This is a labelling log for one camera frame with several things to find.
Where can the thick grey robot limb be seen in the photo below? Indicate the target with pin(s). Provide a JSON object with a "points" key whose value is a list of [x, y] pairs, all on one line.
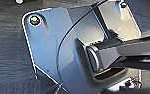
{"points": [[124, 53]]}

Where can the round metal screw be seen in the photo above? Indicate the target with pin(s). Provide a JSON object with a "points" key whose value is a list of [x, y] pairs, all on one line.
{"points": [[34, 20], [123, 5]]}

